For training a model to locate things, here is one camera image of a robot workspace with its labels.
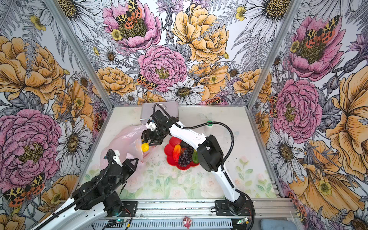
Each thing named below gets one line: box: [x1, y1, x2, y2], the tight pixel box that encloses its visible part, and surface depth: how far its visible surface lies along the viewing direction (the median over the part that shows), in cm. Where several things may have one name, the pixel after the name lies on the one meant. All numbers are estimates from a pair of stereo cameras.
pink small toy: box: [183, 216, 193, 230], surface depth 69 cm
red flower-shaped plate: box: [164, 136, 200, 171], surface depth 92 cm
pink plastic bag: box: [99, 124, 158, 169], surface depth 91 cm
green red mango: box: [192, 149, 200, 164], surface depth 87 cm
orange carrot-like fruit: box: [172, 144, 182, 162], surface depth 93 cm
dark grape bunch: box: [178, 146, 195, 168], surface depth 89 cm
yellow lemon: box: [141, 142, 150, 153], surface depth 84 cm
